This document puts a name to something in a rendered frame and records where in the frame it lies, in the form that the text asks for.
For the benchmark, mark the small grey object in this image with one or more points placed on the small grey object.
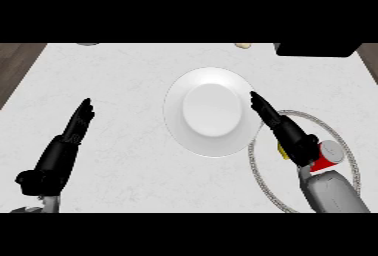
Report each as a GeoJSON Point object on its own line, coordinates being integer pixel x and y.
{"type": "Point", "coordinates": [87, 44]}

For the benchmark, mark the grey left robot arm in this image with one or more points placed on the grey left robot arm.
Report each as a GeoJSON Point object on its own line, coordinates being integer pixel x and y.
{"type": "Point", "coordinates": [39, 205]}

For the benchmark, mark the white round plate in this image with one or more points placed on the white round plate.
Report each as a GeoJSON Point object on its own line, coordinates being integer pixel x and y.
{"type": "Point", "coordinates": [213, 111]}

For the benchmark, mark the red can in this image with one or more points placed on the red can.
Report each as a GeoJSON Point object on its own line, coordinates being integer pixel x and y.
{"type": "Point", "coordinates": [328, 156]}

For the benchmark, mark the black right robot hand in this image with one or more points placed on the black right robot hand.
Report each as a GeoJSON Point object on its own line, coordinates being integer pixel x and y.
{"type": "Point", "coordinates": [290, 136]}

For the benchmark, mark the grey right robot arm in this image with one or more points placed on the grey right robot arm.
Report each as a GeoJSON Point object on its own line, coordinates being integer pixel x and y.
{"type": "Point", "coordinates": [332, 191]}

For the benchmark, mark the small beige object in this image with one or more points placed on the small beige object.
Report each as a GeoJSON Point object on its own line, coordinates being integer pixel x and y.
{"type": "Point", "coordinates": [242, 45]}

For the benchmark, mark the black appliance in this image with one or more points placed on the black appliance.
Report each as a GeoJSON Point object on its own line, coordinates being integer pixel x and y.
{"type": "Point", "coordinates": [318, 49]}

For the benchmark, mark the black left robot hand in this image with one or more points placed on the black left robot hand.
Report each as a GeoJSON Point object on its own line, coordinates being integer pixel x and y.
{"type": "Point", "coordinates": [59, 156]}

